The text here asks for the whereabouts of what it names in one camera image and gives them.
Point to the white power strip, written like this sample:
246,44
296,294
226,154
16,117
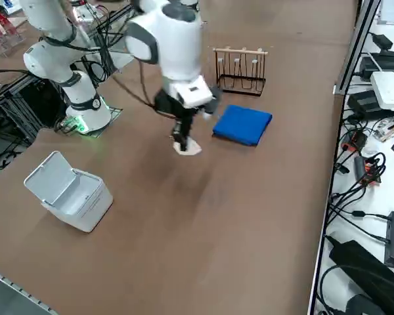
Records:
389,90

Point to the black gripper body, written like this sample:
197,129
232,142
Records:
170,105

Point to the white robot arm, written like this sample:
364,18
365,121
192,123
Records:
180,42

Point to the white tissue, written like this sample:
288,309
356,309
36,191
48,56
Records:
193,149

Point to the clear shelf with red packets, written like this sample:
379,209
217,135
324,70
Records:
1,33

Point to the folded blue cloth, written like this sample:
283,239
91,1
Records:
243,126

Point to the aluminium table edge rail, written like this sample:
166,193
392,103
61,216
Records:
16,288

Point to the aluminium frame post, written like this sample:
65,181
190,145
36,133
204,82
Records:
354,49

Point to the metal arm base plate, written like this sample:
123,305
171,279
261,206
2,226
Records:
113,115

